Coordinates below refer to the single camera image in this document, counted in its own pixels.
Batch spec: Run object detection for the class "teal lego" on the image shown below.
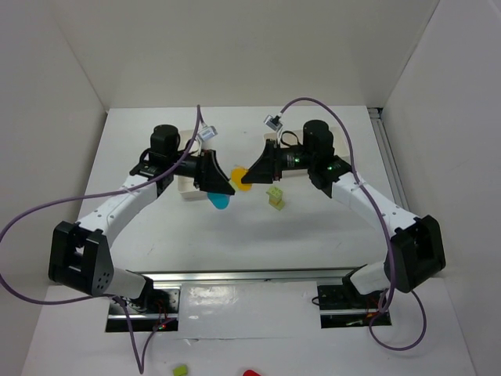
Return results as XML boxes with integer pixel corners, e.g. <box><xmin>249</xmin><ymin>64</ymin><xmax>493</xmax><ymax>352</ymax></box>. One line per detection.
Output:
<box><xmin>207</xmin><ymin>193</ymin><xmax>231</xmax><ymax>210</ymax></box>

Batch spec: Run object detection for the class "red object at edge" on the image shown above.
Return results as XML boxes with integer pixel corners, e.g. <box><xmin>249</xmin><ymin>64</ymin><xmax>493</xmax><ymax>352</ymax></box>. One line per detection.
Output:
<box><xmin>242</xmin><ymin>369</ymin><xmax>261</xmax><ymax>376</ymax></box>

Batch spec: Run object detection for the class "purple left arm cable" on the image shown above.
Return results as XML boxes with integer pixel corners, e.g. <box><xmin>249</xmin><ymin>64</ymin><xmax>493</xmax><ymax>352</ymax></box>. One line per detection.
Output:
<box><xmin>0</xmin><ymin>104</ymin><xmax>203</xmax><ymax>375</ymax></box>

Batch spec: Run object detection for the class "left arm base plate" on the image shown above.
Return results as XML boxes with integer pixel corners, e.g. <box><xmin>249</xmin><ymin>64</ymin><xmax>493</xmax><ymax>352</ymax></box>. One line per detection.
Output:
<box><xmin>105</xmin><ymin>285</ymin><xmax>181</xmax><ymax>333</ymax></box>

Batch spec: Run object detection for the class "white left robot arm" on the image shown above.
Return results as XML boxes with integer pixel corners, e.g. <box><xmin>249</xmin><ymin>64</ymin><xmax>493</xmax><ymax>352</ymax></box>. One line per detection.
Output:
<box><xmin>48</xmin><ymin>125</ymin><xmax>235</xmax><ymax>303</ymax></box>

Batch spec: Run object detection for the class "orange lego brick stack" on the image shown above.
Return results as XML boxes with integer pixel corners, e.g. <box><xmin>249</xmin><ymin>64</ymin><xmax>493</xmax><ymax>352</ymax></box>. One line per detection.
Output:
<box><xmin>230</xmin><ymin>166</ymin><xmax>252</xmax><ymax>192</ymax></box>

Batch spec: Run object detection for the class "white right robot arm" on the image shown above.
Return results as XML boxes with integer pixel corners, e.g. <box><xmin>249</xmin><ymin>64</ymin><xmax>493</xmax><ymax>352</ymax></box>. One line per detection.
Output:
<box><xmin>242</xmin><ymin>120</ymin><xmax>446</xmax><ymax>295</ymax></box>

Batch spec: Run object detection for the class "light green lego stack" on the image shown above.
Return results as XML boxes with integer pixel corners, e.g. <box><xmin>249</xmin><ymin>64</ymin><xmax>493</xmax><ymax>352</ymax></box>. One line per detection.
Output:
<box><xmin>266</xmin><ymin>186</ymin><xmax>285</xmax><ymax>211</ymax></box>

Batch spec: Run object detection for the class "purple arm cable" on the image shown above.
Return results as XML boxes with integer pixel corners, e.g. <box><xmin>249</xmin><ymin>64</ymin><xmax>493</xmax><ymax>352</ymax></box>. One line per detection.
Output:
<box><xmin>278</xmin><ymin>96</ymin><xmax>427</xmax><ymax>349</ymax></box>
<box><xmin>0</xmin><ymin>104</ymin><xmax>203</xmax><ymax>375</ymax></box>

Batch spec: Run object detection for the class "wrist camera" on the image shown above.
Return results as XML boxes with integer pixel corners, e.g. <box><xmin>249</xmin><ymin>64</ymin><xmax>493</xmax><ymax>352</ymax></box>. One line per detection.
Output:
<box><xmin>264</xmin><ymin>114</ymin><xmax>283</xmax><ymax>132</ymax></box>
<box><xmin>197</xmin><ymin>125</ymin><xmax>218</xmax><ymax>143</ymax></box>

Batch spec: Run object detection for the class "green lego on foreground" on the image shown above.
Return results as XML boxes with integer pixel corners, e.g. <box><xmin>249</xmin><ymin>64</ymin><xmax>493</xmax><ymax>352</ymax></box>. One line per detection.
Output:
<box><xmin>172</xmin><ymin>364</ymin><xmax>189</xmax><ymax>376</ymax></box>

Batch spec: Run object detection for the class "aluminium rail front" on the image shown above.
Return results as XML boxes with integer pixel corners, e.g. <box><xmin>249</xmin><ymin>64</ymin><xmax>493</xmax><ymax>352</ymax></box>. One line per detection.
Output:
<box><xmin>139</xmin><ymin>267</ymin><xmax>357</xmax><ymax>288</ymax></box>

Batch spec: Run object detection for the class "wide white compartment tray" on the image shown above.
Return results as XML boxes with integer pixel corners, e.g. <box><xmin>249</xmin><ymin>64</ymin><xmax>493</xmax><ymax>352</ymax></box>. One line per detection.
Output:
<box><xmin>282</xmin><ymin>127</ymin><xmax>350</xmax><ymax>162</ymax></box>

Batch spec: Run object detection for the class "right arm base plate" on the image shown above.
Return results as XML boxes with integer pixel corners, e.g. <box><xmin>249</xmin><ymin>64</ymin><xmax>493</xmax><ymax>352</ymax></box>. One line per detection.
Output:
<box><xmin>311</xmin><ymin>282</ymin><xmax>391</xmax><ymax>329</ymax></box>

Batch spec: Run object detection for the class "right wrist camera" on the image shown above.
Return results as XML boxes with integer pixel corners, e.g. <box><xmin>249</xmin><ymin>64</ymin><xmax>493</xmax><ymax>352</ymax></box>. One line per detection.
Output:
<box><xmin>264</xmin><ymin>114</ymin><xmax>283</xmax><ymax>132</ymax></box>

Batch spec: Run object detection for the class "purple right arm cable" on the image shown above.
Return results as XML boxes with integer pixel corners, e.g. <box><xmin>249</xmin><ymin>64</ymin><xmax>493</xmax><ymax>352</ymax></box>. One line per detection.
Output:
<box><xmin>278</xmin><ymin>96</ymin><xmax>427</xmax><ymax>349</ymax></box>

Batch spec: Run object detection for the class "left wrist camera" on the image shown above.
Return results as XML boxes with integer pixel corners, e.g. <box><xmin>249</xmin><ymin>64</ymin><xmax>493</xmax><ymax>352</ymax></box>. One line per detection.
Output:
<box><xmin>197</xmin><ymin>125</ymin><xmax>218</xmax><ymax>143</ymax></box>

